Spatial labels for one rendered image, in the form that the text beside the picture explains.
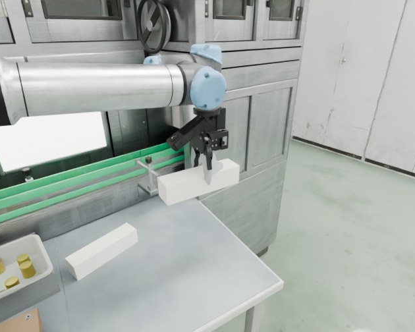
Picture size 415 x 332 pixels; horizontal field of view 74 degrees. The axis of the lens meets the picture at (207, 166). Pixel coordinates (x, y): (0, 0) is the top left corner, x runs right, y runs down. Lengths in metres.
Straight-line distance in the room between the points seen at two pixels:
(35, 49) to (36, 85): 0.81
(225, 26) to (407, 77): 2.63
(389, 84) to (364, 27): 0.67
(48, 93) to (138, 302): 0.67
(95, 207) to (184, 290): 0.53
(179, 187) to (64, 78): 0.42
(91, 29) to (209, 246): 0.98
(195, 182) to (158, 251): 0.39
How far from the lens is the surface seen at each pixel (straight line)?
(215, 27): 1.18
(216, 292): 0.94
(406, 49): 3.57
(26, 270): 1.08
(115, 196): 1.26
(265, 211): 1.82
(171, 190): 0.74
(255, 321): 1.14
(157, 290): 0.96
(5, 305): 1.01
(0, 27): 1.26
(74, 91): 0.45
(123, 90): 0.47
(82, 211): 1.23
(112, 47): 1.34
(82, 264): 1.02
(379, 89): 3.66
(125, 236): 1.07
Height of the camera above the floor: 1.48
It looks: 26 degrees down
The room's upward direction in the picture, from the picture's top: straight up
